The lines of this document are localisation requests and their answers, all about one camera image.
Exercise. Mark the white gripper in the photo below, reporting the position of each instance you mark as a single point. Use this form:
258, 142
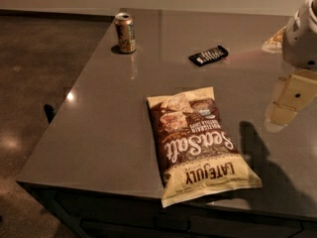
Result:
301, 42

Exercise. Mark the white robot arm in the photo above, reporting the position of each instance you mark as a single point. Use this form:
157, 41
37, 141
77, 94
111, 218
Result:
297, 42

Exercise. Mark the brown Late July chip bag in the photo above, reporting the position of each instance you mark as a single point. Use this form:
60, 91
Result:
195, 155

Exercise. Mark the pale snack packet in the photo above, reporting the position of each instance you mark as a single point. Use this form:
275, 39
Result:
274, 44

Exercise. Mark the gold soda can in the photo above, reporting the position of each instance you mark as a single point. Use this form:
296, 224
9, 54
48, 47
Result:
124, 24

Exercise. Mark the dark object beside table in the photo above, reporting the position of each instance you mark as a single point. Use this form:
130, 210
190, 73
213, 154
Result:
50, 112

